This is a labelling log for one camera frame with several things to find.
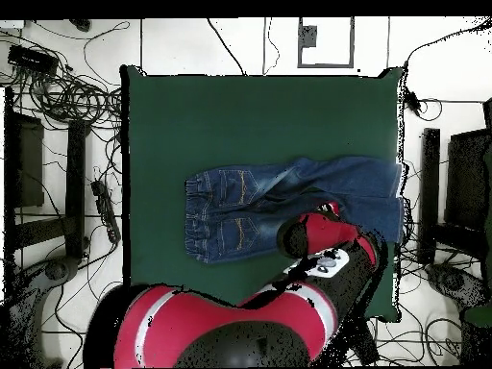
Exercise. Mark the blue denim jeans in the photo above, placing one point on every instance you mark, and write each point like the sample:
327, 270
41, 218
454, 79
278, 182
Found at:
346, 180

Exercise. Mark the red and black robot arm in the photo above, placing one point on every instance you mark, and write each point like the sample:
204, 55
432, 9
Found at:
215, 323

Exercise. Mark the black upright bar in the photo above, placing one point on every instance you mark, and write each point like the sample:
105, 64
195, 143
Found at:
430, 184

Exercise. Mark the dark green table cloth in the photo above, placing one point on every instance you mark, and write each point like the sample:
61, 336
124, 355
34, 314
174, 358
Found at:
250, 123

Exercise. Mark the black power adapter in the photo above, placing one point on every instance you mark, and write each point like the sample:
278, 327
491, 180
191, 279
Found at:
414, 102

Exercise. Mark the black power strip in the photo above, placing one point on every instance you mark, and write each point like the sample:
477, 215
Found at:
365, 344
105, 211

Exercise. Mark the black panel stand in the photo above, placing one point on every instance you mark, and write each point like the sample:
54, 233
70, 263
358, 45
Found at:
467, 180

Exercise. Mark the black stand leg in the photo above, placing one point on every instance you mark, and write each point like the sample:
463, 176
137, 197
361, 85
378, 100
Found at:
57, 269
453, 282

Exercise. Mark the small grey square plate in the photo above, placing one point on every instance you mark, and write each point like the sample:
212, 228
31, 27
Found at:
308, 36

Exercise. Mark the green round object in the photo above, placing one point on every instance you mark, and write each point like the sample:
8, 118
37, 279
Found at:
480, 316

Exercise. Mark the small black floor object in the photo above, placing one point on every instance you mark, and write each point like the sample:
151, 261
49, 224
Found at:
82, 25

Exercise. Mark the black electronics box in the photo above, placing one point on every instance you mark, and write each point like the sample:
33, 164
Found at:
30, 59

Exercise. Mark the grey square floor frame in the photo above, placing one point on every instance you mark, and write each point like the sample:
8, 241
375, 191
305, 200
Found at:
326, 65

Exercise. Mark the black metal stand frame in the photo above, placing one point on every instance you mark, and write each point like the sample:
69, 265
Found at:
75, 173

